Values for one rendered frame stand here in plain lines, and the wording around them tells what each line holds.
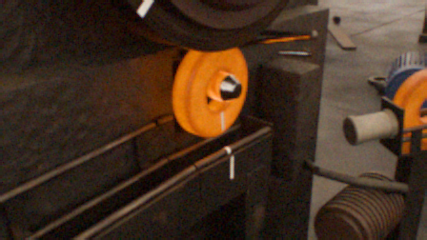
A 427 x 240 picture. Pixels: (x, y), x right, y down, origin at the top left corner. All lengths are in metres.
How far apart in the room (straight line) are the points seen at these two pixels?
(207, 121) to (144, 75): 0.12
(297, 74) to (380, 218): 0.35
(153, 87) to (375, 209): 0.53
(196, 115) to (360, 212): 0.43
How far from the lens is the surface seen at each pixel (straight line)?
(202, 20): 0.62
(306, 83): 0.90
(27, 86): 0.62
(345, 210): 0.98
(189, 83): 0.68
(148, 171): 0.73
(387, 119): 0.99
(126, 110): 0.71
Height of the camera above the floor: 1.05
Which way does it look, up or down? 23 degrees down
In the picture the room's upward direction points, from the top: straight up
